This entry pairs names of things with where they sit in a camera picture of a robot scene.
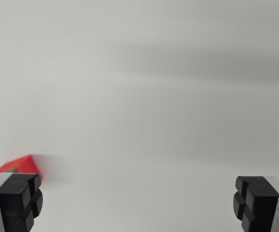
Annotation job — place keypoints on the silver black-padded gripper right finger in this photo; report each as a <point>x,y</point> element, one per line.
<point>260,203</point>

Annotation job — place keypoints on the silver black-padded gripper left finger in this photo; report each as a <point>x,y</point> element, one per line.
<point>11,200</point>

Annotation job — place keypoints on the red embossed cube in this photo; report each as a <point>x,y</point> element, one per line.
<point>24,164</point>

